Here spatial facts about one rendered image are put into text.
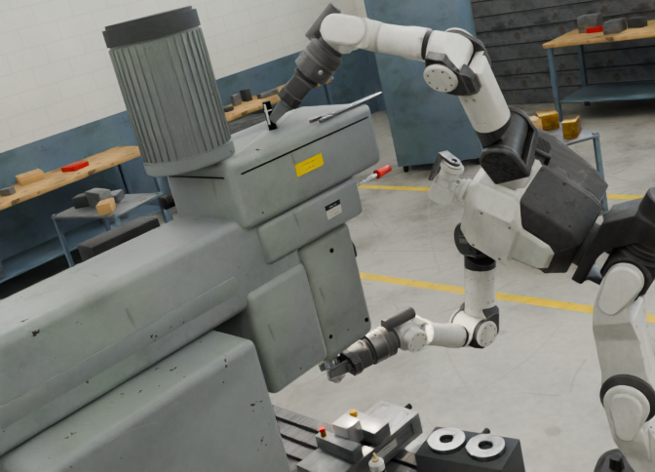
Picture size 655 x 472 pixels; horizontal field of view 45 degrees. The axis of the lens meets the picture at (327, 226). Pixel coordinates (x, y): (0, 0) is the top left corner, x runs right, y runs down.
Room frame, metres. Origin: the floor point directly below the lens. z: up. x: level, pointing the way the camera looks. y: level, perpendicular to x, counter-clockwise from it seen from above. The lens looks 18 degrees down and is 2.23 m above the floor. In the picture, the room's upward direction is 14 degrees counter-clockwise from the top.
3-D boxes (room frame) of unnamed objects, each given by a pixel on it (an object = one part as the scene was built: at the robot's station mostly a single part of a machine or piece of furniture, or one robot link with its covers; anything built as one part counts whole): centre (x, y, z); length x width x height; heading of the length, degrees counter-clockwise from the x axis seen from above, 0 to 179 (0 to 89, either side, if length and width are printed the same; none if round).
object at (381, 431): (1.93, 0.03, 1.01); 0.15 x 0.06 x 0.04; 40
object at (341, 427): (1.90, 0.08, 1.03); 0.06 x 0.05 x 0.06; 40
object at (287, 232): (1.86, 0.10, 1.68); 0.34 x 0.24 x 0.10; 132
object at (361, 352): (1.93, -0.01, 1.23); 0.13 x 0.12 x 0.10; 24
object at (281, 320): (1.76, 0.22, 1.47); 0.24 x 0.19 x 0.26; 42
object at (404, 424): (1.92, 0.05, 0.97); 0.35 x 0.15 x 0.11; 130
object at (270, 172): (1.88, 0.08, 1.81); 0.47 x 0.26 x 0.16; 132
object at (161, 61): (1.72, 0.26, 2.05); 0.20 x 0.20 x 0.32
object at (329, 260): (1.89, 0.08, 1.47); 0.21 x 0.19 x 0.32; 42
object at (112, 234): (1.94, 0.52, 1.62); 0.20 x 0.09 x 0.21; 132
